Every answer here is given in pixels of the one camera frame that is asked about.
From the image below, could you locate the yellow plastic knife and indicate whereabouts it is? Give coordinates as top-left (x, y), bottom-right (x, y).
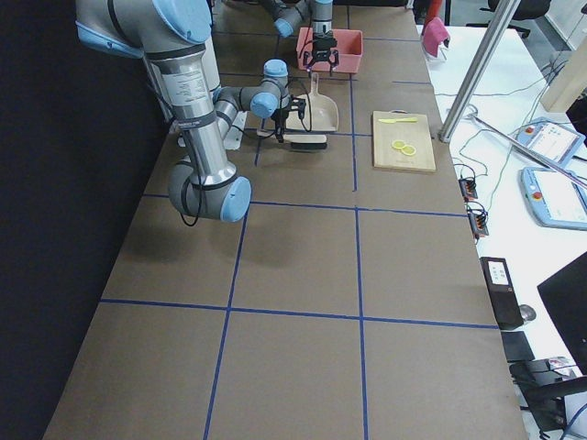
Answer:
top-left (377, 117), bottom-right (418, 125)

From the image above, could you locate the metal rod with hook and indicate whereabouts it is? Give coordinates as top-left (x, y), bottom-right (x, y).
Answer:
top-left (462, 104), bottom-right (587, 189)

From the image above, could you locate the lemon slice far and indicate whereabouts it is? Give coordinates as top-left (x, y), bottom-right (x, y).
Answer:
top-left (392, 139), bottom-right (406, 150)

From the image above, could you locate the blue teach pendant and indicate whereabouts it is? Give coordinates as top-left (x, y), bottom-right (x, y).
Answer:
top-left (516, 117), bottom-right (585, 167)
top-left (519, 167), bottom-right (586, 231)

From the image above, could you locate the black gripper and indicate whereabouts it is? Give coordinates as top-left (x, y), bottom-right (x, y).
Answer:
top-left (301, 30), bottom-right (339, 76)
top-left (271, 112), bottom-right (289, 143)

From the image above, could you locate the orange black connector near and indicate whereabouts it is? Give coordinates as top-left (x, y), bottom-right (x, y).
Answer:
top-left (465, 201), bottom-right (489, 241)

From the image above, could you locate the black monitor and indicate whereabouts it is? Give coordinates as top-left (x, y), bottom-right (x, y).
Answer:
top-left (537, 261), bottom-right (586, 374)

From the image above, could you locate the black power box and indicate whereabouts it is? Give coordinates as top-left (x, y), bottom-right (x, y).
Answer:
top-left (480, 257), bottom-right (524, 330)

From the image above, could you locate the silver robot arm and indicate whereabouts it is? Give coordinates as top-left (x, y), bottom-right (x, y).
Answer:
top-left (259, 0), bottom-right (339, 75)
top-left (76, 1), bottom-right (290, 222)

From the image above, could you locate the pink cloth on stand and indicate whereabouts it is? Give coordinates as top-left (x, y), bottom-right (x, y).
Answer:
top-left (421, 17), bottom-right (450, 59)

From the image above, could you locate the lemon slice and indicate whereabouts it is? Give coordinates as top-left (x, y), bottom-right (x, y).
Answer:
top-left (392, 139), bottom-right (406, 150)
top-left (401, 145), bottom-right (416, 156)

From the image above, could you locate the pink plastic bin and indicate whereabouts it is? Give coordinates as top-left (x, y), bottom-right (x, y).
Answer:
top-left (295, 27), bottom-right (363, 74)

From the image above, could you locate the wooden cutting board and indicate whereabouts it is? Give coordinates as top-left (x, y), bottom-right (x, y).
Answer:
top-left (372, 111), bottom-right (437, 172)

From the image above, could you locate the orange black connector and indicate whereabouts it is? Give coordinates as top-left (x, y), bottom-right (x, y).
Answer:
top-left (458, 165), bottom-right (478, 202)
top-left (465, 201), bottom-right (489, 241)

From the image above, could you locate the beige black hand brush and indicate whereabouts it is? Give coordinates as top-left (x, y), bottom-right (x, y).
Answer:
top-left (256, 129), bottom-right (327, 152)

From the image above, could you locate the near blue teach pendant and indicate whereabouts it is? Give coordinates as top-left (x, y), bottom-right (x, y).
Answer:
top-left (519, 167), bottom-right (586, 231)

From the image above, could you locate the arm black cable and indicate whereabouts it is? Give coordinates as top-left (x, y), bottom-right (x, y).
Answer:
top-left (146, 77), bottom-right (317, 228)

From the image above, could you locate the lemon slice near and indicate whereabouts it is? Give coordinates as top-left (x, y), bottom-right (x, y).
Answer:
top-left (401, 145), bottom-right (416, 156)

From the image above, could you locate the silver metal frame post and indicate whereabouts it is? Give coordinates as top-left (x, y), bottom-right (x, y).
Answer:
top-left (438, 0), bottom-right (520, 143)

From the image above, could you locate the far blue teach pendant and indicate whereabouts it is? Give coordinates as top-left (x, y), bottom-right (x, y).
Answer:
top-left (516, 117), bottom-right (585, 167)

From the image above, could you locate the beige plastic dustpan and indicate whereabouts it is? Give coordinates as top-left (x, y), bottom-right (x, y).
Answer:
top-left (286, 72), bottom-right (338, 133)

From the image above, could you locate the orange black connector far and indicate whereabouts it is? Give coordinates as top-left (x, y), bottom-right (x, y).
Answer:
top-left (458, 165), bottom-right (478, 202)

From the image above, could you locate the white camera support pole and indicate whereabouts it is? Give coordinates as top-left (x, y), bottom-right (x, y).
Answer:
top-left (202, 37), bottom-right (247, 150)

